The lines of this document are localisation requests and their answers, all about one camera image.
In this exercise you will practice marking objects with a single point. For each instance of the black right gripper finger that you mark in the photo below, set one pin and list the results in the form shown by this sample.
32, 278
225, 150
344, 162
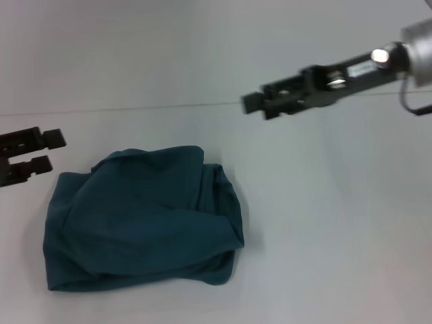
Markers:
253, 103

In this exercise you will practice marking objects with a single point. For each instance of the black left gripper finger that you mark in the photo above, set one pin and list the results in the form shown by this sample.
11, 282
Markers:
37, 166
54, 138

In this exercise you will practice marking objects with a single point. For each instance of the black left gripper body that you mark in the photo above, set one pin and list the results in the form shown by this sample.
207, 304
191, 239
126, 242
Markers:
13, 158

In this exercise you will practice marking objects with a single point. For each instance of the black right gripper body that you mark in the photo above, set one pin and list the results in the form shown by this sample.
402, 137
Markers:
330, 84

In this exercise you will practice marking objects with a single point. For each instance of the teal t-shirt with FREE print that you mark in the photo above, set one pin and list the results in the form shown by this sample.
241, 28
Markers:
145, 219

